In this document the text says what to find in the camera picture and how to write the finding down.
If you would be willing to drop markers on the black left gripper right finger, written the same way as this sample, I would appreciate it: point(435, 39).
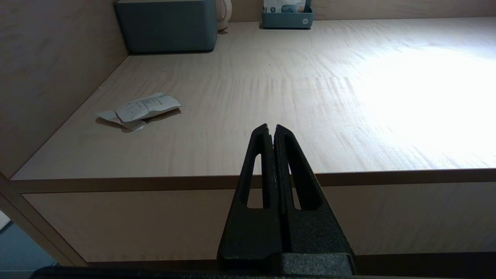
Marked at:
point(314, 232)

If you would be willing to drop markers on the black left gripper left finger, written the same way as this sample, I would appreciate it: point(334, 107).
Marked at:
point(252, 236)

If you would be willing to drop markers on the crumpled white paper packet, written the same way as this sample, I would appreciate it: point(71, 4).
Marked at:
point(142, 109)

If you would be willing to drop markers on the small blue-grey tray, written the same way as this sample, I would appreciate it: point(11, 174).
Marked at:
point(287, 20)

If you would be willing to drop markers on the grey-blue sachet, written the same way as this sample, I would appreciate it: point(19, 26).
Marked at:
point(292, 7)

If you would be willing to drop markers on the grey tissue box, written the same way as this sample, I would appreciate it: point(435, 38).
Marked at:
point(166, 25)

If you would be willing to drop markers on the white sachet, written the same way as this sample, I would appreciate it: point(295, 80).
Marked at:
point(270, 6)

